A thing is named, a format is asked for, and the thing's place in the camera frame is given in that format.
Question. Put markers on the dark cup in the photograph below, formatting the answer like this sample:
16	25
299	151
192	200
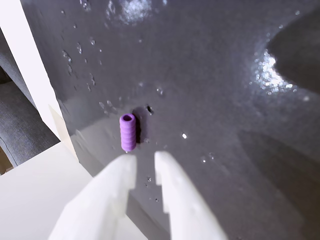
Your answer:
300	55

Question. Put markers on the white upright panel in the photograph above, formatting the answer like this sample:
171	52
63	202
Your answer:
27	62

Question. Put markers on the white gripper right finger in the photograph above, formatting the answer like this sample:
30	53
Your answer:
185	200

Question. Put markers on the dark grey glossy mat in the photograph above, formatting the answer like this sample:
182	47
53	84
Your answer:
200	100

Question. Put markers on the grey fabric sofa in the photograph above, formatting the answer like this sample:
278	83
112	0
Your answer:
17	120

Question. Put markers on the purple ribbed pen grip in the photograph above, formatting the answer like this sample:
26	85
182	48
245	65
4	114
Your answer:
128	133

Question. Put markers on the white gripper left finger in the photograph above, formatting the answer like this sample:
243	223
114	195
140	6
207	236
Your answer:
100	200

